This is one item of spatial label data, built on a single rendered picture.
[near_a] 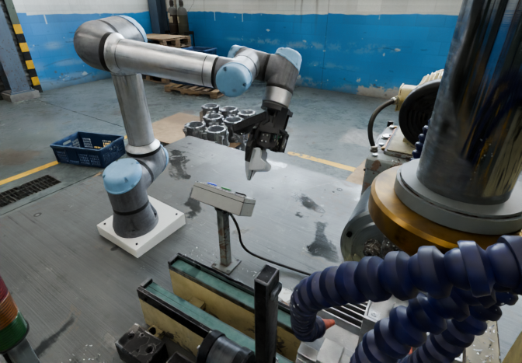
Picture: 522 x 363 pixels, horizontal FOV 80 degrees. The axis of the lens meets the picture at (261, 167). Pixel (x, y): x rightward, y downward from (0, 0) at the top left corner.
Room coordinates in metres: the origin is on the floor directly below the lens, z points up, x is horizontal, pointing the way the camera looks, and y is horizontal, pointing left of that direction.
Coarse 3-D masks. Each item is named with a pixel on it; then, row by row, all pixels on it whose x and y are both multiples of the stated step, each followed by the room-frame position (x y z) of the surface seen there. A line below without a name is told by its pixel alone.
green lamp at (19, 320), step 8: (16, 320) 0.33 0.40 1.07; (24, 320) 0.34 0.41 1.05; (8, 328) 0.32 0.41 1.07; (16, 328) 0.32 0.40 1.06; (24, 328) 0.33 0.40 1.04; (0, 336) 0.31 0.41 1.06; (8, 336) 0.31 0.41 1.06; (16, 336) 0.32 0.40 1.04; (0, 344) 0.30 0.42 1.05; (8, 344) 0.31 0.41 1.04
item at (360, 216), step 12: (360, 204) 0.60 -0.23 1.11; (360, 216) 0.54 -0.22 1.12; (348, 228) 0.55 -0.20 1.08; (360, 228) 0.54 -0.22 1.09; (372, 228) 0.52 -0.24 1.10; (348, 240) 0.55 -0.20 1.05; (360, 240) 0.53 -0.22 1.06; (372, 240) 0.51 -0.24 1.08; (348, 252) 0.55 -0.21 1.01; (360, 252) 0.53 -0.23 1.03; (372, 252) 0.49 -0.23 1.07
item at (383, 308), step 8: (392, 296) 0.34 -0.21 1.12; (368, 304) 0.30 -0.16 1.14; (376, 304) 0.32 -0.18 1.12; (384, 304) 0.32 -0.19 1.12; (392, 304) 0.32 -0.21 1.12; (400, 304) 0.32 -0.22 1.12; (408, 304) 0.32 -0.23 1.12; (368, 312) 0.29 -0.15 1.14; (376, 312) 0.29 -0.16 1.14; (384, 312) 0.31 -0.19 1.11; (368, 320) 0.28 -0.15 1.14; (376, 320) 0.28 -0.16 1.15; (360, 328) 0.28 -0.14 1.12; (368, 328) 0.28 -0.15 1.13; (360, 336) 0.28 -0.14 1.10; (456, 360) 0.22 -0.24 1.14
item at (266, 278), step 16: (272, 272) 0.26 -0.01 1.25; (256, 288) 0.25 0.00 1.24; (272, 288) 0.25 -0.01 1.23; (256, 304) 0.25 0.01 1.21; (272, 304) 0.25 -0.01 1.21; (256, 320) 0.25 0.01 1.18; (272, 320) 0.25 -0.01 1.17; (256, 336) 0.25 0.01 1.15; (272, 336) 0.26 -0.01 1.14; (256, 352) 0.25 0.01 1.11; (272, 352) 0.26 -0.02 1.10
